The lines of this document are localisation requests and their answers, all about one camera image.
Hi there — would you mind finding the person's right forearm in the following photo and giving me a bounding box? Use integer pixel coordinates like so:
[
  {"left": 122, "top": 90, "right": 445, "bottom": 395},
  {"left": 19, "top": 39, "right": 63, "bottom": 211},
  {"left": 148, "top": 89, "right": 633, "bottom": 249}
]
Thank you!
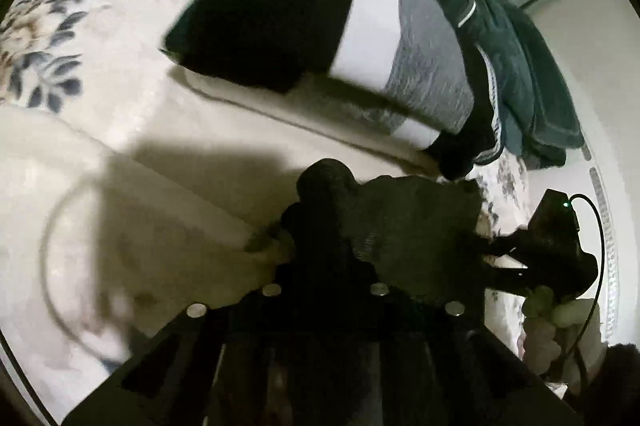
[{"left": 582, "top": 342, "right": 640, "bottom": 426}]

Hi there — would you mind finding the person's right hand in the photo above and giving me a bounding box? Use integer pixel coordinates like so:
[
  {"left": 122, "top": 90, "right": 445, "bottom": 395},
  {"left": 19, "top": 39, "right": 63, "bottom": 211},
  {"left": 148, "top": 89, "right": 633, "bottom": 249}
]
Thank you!
[{"left": 520, "top": 285, "right": 603, "bottom": 377}]

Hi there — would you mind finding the dark green blanket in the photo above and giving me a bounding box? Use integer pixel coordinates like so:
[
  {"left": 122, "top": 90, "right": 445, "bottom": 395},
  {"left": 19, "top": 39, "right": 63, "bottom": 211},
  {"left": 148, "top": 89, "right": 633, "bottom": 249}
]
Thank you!
[{"left": 412, "top": 0, "right": 585, "bottom": 171}]

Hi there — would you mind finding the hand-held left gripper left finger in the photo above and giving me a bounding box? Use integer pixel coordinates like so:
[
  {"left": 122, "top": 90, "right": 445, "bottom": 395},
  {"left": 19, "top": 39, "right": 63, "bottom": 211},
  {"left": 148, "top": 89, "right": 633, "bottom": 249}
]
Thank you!
[{"left": 62, "top": 206, "right": 326, "bottom": 426}]

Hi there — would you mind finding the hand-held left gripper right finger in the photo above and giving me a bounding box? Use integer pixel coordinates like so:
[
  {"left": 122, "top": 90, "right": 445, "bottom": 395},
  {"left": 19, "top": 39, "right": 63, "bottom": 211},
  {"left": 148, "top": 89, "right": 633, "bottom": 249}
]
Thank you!
[{"left": 325, "top": 253, "right": 583, "bottom": 426}]

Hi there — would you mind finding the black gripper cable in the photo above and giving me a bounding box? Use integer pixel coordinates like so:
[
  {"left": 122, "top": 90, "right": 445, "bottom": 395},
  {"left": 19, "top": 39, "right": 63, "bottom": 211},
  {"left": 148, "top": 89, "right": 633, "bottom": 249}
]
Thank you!
[{"left": 547, "top": 193, "right": 603, "bottom": 382}]

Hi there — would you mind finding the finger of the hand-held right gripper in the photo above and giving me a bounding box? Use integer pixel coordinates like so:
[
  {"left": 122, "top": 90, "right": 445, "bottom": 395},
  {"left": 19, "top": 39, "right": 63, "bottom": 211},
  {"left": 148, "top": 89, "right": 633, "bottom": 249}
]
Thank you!
[
  {"left": 492, "top": 227, "right": 533, "bottom": 258},
  {"left": 481, "top": 265, "right": 532, "bottom": 296}
]

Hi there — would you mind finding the floral quilt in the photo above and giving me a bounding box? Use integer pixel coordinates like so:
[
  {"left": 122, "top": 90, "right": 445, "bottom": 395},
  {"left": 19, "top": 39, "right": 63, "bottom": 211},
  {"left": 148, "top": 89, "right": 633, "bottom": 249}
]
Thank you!
[{"left": 0, "top": 0, "right": 536, "bottom": 426}]

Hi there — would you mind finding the white bed headboard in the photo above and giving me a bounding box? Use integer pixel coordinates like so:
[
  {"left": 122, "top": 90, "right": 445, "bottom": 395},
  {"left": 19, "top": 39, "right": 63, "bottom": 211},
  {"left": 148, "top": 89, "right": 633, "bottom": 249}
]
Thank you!
[{"left": 525, "top": 0, "right": 633, "bottom": 352}]

